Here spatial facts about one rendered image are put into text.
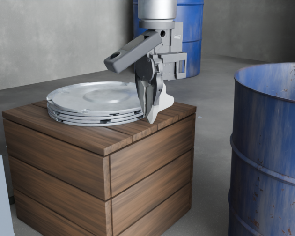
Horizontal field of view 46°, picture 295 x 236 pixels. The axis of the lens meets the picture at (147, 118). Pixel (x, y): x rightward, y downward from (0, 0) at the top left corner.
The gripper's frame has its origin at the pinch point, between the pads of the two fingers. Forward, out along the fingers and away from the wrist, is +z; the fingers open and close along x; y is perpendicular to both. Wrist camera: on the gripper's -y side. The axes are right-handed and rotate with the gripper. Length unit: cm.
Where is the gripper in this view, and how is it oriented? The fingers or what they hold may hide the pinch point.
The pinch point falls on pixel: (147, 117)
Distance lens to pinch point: 74.8
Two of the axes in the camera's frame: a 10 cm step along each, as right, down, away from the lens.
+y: 8.6, -1.7, 4.8
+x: -5.0, -2.9, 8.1
